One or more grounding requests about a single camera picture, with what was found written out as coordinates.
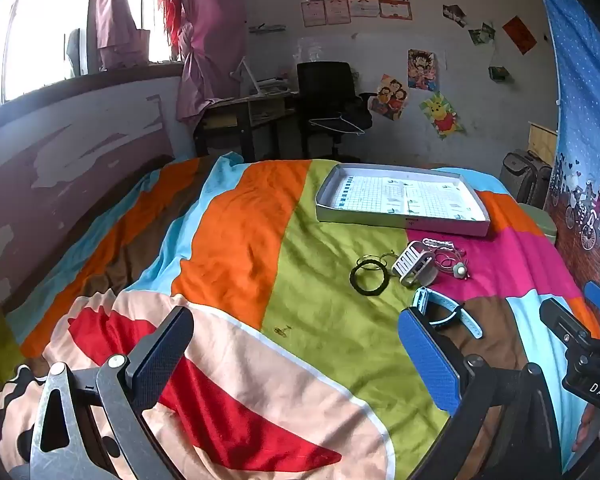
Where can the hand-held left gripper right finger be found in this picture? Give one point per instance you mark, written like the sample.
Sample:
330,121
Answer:
427,360

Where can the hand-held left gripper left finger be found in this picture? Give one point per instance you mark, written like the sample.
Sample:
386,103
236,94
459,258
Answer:
162,355

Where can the light blue wrist watch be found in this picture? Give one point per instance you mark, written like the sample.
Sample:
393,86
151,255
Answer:
422,295

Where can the pale green round pendant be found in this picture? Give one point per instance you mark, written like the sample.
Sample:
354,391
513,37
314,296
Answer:
461,271

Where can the grey hair claw clip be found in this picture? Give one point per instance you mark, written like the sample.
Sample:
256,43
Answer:
412,262

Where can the thin metal bangle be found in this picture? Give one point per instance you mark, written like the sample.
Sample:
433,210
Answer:
380,258

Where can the white cardboard tray box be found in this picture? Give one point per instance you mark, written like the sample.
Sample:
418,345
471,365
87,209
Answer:
405,195

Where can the person's right hand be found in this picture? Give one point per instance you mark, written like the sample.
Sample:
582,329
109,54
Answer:
587,427

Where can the pale green bin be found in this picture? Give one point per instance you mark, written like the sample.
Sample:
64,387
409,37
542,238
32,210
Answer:
542,225

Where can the small metal pin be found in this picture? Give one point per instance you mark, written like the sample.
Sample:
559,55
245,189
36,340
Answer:
282,330

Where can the colourful patchwork blanket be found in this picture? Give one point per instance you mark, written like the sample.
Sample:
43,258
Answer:
305,310

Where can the dark grey suitcase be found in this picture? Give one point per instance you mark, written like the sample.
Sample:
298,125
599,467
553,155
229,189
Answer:
522,175

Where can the light wooden box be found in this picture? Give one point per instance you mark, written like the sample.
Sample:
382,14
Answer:
542,140

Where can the blue printed cloth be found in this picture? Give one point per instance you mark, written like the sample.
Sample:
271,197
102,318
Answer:
585,110

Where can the small green card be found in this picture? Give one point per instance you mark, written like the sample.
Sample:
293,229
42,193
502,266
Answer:
499,73

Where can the dark wooden desk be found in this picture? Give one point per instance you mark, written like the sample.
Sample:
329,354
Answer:
230,110

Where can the red paper sheet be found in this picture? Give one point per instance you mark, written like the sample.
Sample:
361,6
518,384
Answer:
520,35

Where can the stack of papers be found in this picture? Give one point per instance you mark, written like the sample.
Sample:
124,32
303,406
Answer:
275,86

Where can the black office chair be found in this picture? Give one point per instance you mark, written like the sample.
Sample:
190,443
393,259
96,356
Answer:
325,85

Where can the white desk lamp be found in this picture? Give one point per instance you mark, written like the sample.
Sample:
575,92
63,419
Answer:
245,72

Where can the pink curtain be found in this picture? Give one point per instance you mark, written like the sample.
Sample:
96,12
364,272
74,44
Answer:
117,20
202,60

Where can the dark upright object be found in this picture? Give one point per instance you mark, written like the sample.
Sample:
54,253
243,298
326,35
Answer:
75,52

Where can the window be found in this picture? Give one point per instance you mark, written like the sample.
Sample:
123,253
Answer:
40,35

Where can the red hanging decoration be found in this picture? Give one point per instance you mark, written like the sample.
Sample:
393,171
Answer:
169,5

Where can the yellow bear wall poster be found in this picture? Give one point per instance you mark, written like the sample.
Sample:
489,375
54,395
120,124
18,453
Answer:
442,115

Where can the cartoon family wall poster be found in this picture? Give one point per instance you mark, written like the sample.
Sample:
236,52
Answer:
389,97

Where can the small green wall photo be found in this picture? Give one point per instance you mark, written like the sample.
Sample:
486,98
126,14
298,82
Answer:
481,34

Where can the anime wall poster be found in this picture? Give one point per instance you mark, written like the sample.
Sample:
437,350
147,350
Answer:
423,70

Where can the small wall shelf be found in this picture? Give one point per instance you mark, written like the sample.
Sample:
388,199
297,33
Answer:
267,28

